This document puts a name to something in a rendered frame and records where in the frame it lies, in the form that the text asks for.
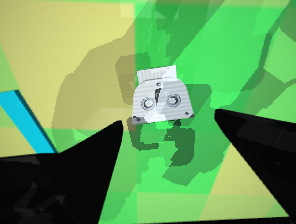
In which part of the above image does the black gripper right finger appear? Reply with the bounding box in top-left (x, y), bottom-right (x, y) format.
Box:
top-left (214, 109), bottom-right (296, 216)

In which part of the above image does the grey metal plate with two holes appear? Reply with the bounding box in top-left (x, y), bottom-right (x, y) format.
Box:
top-left (132, 77), bottom-right (194, 125)

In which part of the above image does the cyan flat bar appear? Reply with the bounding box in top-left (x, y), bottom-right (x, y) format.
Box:
top-left (0, 90), bottom-right (58, 153)

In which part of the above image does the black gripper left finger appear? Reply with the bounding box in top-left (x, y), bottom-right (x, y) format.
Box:
top-left (0, 120), bottom-right (124, 224)

